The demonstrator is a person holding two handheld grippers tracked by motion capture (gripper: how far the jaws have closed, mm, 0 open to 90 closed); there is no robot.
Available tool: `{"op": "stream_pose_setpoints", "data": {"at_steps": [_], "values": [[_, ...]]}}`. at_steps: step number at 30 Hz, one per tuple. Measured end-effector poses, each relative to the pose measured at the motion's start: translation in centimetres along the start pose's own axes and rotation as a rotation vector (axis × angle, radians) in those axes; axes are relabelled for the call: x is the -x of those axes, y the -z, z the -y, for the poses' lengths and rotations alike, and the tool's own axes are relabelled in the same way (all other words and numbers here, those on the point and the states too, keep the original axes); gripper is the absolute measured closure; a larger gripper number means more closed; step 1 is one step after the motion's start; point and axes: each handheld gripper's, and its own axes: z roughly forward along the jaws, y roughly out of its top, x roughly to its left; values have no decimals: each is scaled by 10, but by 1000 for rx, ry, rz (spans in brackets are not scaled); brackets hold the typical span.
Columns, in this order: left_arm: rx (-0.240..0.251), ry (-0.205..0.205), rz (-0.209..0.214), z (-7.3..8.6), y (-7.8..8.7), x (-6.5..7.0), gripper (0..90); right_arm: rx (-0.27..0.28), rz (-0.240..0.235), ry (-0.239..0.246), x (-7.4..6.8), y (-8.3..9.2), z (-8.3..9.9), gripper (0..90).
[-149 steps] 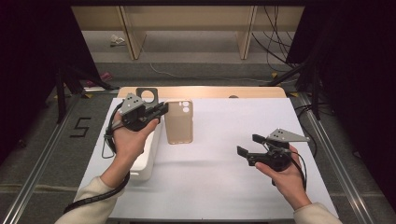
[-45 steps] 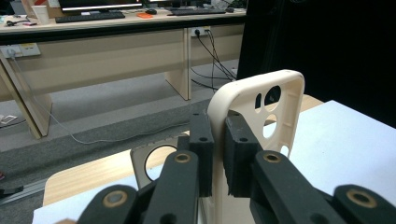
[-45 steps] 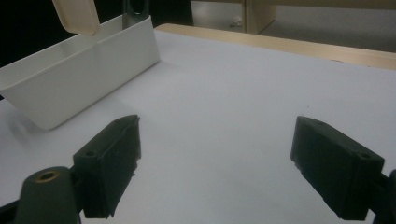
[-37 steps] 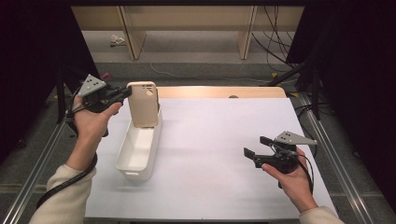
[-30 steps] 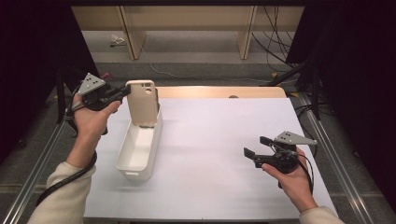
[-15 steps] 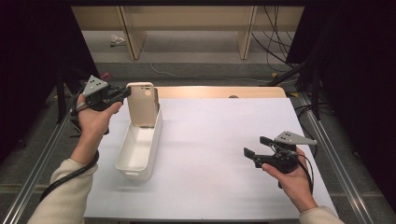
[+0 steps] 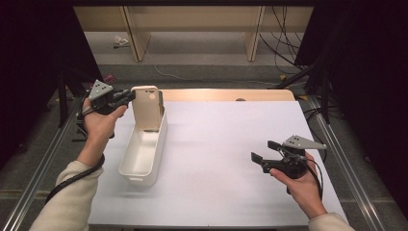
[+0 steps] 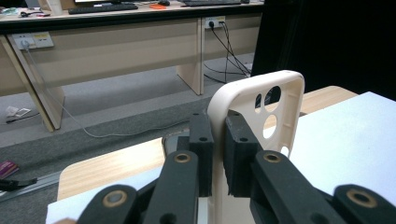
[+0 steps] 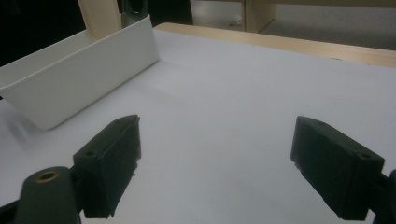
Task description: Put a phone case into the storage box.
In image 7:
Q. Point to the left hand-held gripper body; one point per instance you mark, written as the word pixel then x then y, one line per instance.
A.
pixel 102 97

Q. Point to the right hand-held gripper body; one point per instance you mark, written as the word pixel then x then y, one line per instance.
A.
pixel 288 163

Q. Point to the beige phone case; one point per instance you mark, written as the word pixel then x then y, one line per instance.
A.
pixel 147 112

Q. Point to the dark translucent phone case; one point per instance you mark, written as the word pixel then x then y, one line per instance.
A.
pixel 161 101

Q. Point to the white plastic bin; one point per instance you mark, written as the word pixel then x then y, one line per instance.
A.
pixel 141 157

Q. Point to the person's left hand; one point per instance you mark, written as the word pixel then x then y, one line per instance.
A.
pixel 99 126

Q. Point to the person's right hand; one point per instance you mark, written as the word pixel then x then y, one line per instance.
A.
pixel 304 194

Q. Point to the pink floor object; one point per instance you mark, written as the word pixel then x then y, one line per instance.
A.
pixel 109 79

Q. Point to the white table cover sheet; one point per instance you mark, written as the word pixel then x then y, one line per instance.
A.
pixel 218 144

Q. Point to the crumpled white paper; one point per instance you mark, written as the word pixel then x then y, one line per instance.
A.
pixel 120 40

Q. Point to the yellow floor tape piece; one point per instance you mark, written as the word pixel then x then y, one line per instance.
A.
pixel 282 77

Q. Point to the black metal stand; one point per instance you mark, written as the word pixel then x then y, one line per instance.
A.
pixel 325 96

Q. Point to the dark curtain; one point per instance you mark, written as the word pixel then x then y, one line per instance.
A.
pixel 32 64
pixel 369 80

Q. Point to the light wooden bench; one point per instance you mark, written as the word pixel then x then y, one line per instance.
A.
pixel 192 17

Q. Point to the aluminium floor rail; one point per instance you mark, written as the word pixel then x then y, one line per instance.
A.
pixel 346 163
pixel 35 187

